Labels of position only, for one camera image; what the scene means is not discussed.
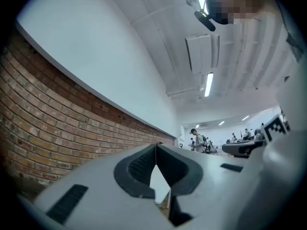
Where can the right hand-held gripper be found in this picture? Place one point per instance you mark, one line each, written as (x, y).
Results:
(275, 128)

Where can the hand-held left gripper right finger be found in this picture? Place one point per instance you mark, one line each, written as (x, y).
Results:
(211, 181)

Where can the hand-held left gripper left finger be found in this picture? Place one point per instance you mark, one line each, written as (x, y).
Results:
(100, 200)

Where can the person's grey clothed torso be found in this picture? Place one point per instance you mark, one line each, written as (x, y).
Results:
(292, 92)

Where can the white ceiling air conditioner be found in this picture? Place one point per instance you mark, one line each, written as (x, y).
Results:
(202, 53)

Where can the person's head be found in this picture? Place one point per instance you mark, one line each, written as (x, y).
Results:
(230, 1)

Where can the round ceiling fixture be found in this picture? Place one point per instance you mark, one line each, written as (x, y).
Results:
(191, 1)

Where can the black head-worn camera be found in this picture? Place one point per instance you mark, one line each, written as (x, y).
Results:
(205, 20)

